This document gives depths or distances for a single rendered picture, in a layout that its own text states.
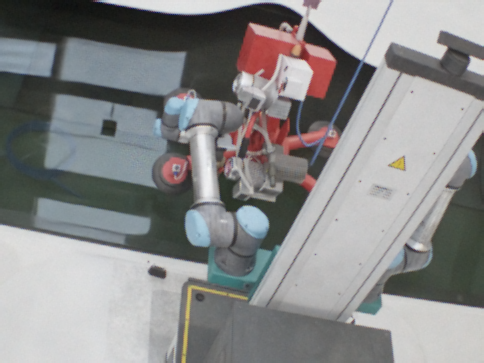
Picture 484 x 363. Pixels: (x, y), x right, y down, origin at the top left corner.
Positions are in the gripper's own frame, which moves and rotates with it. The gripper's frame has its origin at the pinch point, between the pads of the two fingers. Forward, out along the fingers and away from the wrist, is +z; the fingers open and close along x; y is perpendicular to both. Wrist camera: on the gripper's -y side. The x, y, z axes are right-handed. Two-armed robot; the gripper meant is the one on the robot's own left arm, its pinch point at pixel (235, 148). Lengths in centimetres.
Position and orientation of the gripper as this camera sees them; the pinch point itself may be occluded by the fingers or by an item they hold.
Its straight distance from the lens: 293.2
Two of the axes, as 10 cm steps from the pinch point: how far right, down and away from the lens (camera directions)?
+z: 9.5, 2.0, 2.5
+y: 2.9, -8.6, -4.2
